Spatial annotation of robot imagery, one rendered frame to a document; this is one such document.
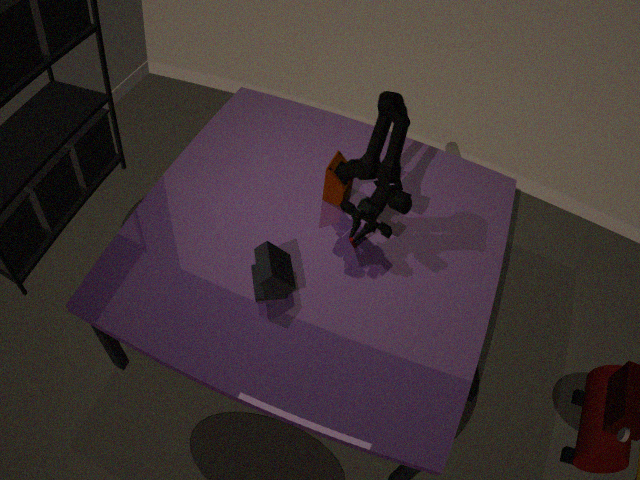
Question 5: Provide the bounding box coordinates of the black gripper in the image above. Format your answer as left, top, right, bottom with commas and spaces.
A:
340, 196, 392, 242

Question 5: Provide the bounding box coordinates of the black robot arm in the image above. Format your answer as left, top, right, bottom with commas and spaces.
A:
334, 91, 412, 216

